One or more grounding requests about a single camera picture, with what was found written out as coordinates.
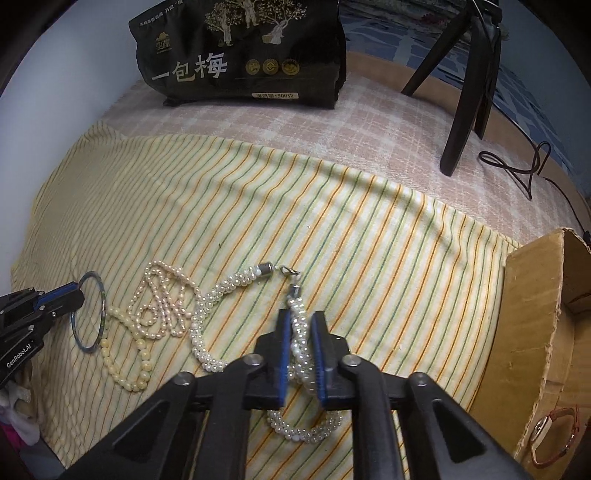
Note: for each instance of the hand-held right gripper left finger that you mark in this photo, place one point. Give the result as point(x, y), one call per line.
point(282, 350)

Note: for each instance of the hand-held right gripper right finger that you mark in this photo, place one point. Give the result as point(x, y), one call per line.
point(319, 355)

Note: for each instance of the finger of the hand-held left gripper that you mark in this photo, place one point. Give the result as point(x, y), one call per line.
point(62, 297)

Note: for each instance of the thin metal bangle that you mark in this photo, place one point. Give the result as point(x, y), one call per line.
point(104, 314)

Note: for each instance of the cardboard box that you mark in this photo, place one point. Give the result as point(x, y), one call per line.
point(531, 300)

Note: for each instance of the person's left hand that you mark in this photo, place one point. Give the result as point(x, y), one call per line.
point(16, 406)

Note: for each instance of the pink checked blanket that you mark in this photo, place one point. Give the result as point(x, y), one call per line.
point(369, 129)

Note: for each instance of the black snack bag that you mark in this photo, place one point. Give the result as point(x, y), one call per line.
point(231, 46)

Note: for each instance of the black tripod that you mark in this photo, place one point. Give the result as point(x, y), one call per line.
point(475, 69)

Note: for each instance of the blue patterned bedsheet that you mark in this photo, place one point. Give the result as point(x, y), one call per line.
point(392, 37)

